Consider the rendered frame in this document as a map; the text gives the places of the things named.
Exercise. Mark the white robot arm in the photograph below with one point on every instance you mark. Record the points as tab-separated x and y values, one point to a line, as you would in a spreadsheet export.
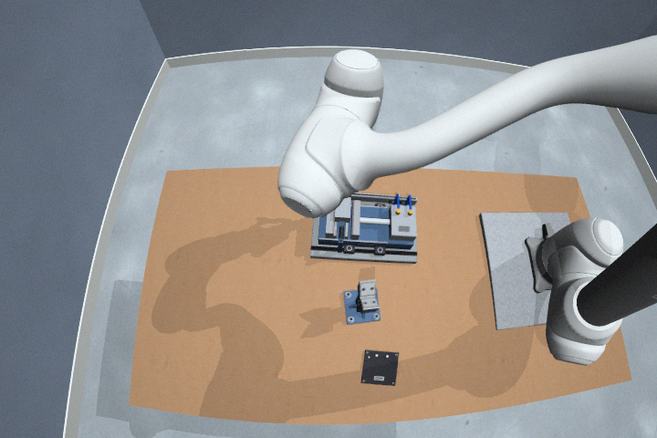
335	153

